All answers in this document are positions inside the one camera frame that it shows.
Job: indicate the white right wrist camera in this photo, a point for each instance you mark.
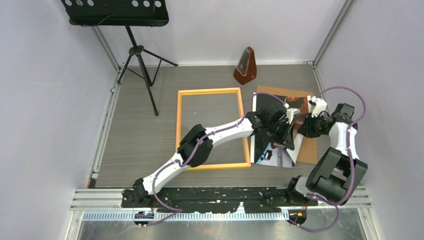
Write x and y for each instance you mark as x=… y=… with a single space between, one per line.
x=318 y=105

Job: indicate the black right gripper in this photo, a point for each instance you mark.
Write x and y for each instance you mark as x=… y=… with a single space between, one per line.
x=306 y=129

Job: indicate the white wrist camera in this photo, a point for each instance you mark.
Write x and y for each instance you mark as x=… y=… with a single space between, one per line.
x=291 y=114
x=318 y=105

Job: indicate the yellow wooden picture frame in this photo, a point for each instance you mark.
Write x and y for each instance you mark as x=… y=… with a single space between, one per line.
x=212 y=91

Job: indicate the black music stand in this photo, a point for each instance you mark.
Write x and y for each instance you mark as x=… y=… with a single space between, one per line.
x=127 y=13

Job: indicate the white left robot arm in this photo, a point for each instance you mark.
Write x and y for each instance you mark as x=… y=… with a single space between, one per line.
x=194 y=149

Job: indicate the printed photo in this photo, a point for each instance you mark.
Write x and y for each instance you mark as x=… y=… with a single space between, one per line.
x=264 y=150

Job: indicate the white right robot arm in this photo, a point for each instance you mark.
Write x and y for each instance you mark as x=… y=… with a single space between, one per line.
x=339 y=171

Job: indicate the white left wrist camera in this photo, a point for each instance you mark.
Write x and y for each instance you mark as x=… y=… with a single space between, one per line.
x=291 y=114

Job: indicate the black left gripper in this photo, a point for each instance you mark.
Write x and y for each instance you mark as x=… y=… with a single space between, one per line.
x=288 y=139

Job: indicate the brown backing board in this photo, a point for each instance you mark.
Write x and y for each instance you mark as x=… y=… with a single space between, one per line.
x=308 y=149

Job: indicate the brown metronome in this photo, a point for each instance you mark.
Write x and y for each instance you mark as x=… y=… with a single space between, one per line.
x=246 y=68

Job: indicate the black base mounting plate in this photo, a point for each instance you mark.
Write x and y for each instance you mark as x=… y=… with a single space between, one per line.
x=216 y=200

